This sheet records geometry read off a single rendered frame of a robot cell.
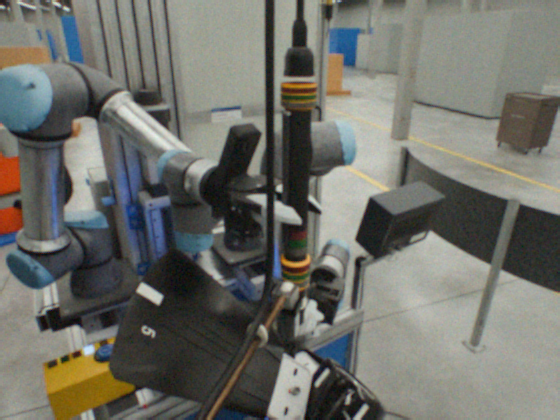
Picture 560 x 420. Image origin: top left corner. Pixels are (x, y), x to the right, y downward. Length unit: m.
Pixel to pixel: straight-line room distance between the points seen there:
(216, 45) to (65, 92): 1.60
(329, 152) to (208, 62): 1.55
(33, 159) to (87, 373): 0.46
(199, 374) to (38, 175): 0.60
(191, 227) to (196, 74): 1.69
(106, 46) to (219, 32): 1.23
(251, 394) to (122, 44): 1.02
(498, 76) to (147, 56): 9.33
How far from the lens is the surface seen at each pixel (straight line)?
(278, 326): 0.59
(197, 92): 2.36
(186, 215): 0.73
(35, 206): 0.99
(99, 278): 1.20
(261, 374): 0.56
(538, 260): 2.34
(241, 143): 0.55
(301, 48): 0.46
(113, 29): 1.25
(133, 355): 0.46
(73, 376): 0.96
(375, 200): 1.23
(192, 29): 2.34
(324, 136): 0.92
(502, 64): 10.17
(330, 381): 0.61
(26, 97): 0.85
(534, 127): 7.22
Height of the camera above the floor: 1.71
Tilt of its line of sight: 25 degrees down
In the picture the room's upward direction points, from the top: straight up
